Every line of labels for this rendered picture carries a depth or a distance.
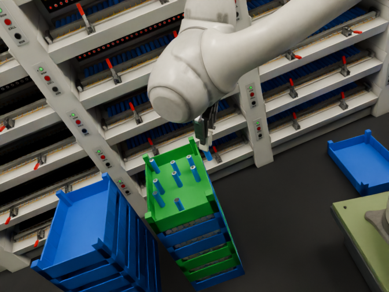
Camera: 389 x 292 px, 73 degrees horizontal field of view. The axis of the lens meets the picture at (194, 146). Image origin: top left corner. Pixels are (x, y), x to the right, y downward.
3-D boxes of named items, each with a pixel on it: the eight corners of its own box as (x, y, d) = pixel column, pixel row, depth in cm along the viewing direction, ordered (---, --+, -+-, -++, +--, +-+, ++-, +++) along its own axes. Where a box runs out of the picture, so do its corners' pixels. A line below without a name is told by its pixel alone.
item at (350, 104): (375, 103, 137) (385, 83, 126) (270, 148, 136) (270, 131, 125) (349, 80, 150) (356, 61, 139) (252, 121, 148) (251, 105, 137)
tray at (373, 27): (385, 30, 115) (393, 9, 107) (259, 83, 114) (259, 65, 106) (353, 11, 127) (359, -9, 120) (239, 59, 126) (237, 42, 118)
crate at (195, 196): (220, 211, 76) (212, 193, 72) (155, 234, 77) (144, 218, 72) (199, 151, 100) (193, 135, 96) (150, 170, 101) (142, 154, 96)
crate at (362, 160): (413, 184, 107) (417, 170, 102) (362, 197, 109) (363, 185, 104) (367, 141, 131) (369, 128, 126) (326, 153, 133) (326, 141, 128)
